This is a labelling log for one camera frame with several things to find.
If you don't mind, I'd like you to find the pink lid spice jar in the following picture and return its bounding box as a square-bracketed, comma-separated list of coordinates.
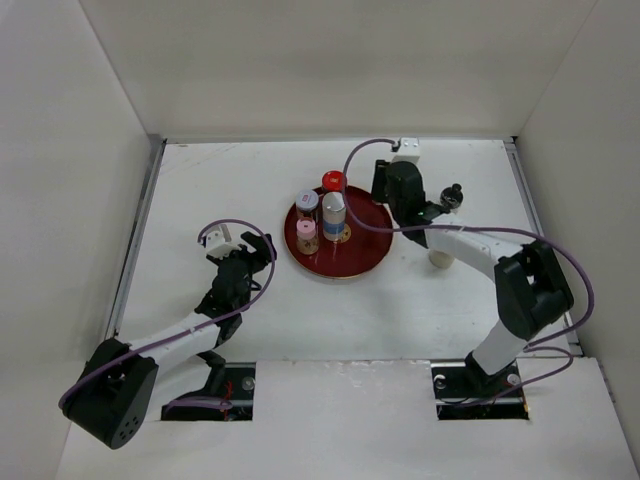
[296, 218, 319, 255]

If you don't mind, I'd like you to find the purple label spice jar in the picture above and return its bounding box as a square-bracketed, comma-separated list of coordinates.
[295, 189, 319, 221]

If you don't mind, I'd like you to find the red lid sauce jar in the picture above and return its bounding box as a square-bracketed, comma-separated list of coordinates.
[321, 170, 348, 193]

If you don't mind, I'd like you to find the silver lid white shaker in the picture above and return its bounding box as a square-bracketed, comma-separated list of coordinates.
[322, 192, 347, 243]

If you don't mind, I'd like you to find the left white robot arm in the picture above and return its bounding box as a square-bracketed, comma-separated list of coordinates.
[59, 231, 277, 450]

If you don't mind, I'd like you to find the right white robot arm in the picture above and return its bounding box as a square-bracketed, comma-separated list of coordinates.
[371, 160, 574, 396]

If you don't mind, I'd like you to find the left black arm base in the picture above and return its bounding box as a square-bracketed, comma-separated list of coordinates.
[160, 350, 256, 422]

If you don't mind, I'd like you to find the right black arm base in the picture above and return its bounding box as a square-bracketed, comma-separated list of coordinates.
[431, 359, 529, 421]

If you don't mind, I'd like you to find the round red lacquer tray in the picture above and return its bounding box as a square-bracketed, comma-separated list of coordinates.
[283, 186, 393, 279]

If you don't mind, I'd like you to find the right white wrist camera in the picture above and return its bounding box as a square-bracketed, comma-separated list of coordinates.
[391, 137, 421, 164]

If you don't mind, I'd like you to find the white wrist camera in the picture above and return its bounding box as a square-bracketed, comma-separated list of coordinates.
[198, 224, 239, 259]
[391, 137, 421, 164]

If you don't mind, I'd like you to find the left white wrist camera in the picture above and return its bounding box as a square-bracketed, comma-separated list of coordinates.
[198, 224, 239, 259]

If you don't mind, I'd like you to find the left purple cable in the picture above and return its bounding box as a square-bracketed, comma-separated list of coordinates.
[57, 218, 277, 421]

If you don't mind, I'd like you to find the purple cable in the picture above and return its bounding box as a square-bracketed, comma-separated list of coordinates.
[342, 137, 597, 406]
[57, 218, 277, 421]

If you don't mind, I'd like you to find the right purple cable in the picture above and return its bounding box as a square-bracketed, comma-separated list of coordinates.
[342, 137, 597, 406]

